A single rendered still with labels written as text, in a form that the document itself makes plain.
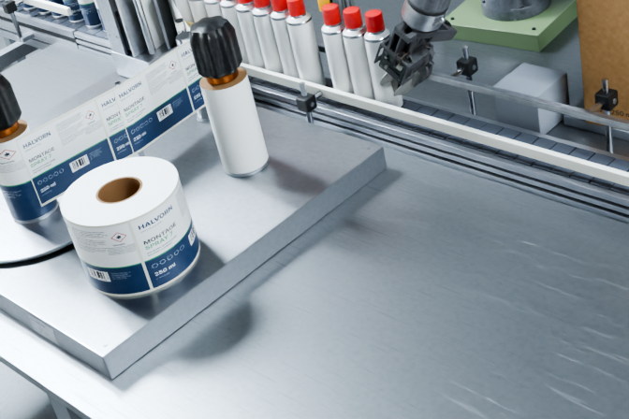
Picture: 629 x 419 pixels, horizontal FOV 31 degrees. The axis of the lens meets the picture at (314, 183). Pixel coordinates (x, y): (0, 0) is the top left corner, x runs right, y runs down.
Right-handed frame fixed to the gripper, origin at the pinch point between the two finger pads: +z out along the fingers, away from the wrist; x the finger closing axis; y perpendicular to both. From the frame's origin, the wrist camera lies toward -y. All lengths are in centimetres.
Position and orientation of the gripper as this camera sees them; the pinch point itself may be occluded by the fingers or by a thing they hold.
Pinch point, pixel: (401, 87)
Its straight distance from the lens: 217.7
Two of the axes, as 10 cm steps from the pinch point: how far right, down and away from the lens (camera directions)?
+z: -1.9, 5.8, 7.9
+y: -6.8, 5.0, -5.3
